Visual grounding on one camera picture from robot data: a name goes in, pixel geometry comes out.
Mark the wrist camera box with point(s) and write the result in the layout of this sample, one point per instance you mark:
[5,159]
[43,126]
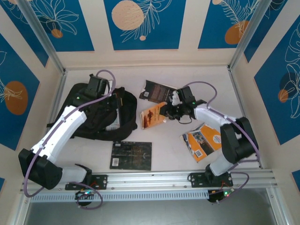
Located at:
[109,84]
[175,98]

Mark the black fabric backpack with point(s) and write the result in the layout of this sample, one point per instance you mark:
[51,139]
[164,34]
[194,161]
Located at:
[127,112]

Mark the black paperback with torn cover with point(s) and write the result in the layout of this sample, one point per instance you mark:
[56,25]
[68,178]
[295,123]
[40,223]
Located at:
[157,91]

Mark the orange book with photo cover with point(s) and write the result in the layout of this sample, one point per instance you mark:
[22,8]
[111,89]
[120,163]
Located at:
[206,143]

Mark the black book with gold print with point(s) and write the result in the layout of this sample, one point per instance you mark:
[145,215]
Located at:
[131,155]

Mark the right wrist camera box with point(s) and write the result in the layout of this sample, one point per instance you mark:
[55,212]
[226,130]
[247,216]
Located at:
[175,98]

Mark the orange Huckleberry Finn paperback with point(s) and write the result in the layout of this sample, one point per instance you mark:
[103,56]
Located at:
[151,116]

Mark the aluminium frame post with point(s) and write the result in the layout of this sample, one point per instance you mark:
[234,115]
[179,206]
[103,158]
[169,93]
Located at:
[249,35]
[42,35]

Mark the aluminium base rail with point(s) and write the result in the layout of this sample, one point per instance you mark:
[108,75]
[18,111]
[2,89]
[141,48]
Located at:
[150,180]

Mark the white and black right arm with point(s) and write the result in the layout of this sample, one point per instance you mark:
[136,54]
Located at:
[239,140]

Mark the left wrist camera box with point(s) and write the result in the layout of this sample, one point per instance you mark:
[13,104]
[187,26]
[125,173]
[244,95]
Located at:
[109,84]

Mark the aluminium side rail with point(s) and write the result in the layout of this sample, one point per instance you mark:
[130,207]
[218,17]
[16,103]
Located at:
[237,93]
[57,93]

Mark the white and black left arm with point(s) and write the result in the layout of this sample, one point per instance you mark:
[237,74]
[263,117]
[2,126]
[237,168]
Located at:
[61,126]

